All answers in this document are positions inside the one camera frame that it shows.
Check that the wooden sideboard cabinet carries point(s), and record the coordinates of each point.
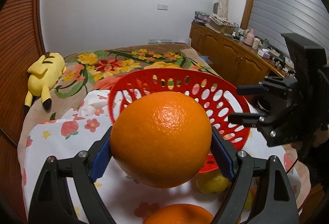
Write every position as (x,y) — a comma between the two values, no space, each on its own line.
(236,62)

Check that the cardboard box with cloth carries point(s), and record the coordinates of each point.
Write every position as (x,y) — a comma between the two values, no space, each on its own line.
(221,24)

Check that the yellow Pikachu plush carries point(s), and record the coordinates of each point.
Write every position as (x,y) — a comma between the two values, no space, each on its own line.
(44,75)

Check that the pink kettle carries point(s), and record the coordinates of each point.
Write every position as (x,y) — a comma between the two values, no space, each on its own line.
(249,37)

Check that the wooden louvered wardrobe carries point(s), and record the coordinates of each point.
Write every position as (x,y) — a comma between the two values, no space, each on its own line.
(21,45)

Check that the yellow-green fruit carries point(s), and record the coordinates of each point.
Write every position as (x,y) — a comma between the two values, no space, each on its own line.
(248,202)

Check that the floral bed blanket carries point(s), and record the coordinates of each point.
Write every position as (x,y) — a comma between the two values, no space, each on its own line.
(100,70)

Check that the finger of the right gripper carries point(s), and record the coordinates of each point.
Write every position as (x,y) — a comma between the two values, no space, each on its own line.
(248,119)
(252,90)

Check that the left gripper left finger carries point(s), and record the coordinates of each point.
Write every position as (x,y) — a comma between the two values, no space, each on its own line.
(51,200)

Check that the small tangerine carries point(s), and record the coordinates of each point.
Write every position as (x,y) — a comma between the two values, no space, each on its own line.
(253,192)

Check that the tissue box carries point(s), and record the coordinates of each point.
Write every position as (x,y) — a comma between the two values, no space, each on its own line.
(264,53)

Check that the large orange front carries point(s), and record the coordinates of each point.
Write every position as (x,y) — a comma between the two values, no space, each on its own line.
(180,213)

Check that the large orange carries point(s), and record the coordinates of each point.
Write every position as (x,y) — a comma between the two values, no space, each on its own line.
(180,213)
(161,139)

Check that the large green pear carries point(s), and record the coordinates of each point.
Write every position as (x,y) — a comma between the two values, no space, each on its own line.
(212,182)

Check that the person's right hand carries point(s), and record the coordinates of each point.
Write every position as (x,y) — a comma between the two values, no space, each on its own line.
(319,137)

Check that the white wall switch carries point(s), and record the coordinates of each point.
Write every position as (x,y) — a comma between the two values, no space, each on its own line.
(162,7)

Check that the grey window blind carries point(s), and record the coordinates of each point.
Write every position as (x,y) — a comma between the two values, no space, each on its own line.
(272,18)

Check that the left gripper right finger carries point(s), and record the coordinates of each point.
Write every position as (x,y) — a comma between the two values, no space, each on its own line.
(274,200)

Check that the red perforated plastic basket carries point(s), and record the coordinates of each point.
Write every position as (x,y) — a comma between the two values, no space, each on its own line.
(207,90)

